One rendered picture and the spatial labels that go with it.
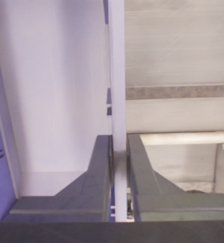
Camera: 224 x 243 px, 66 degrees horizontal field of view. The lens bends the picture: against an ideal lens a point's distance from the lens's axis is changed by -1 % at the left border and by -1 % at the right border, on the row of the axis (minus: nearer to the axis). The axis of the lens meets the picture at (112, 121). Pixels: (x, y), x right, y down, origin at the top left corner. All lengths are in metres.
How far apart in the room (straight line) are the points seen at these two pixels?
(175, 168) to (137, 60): 0.37
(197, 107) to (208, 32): 0.21
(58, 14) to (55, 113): 0.14
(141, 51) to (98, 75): 0.28
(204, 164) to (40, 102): 0.54
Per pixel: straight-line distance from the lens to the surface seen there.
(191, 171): 0.66
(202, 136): 0.58
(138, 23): 0.53
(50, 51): 0.28
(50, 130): 0.29
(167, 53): 0.53
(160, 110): 0.54
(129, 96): 0.53
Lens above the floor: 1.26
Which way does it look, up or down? 74 degrees down
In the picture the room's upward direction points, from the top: 176 degrees counter-clockwise
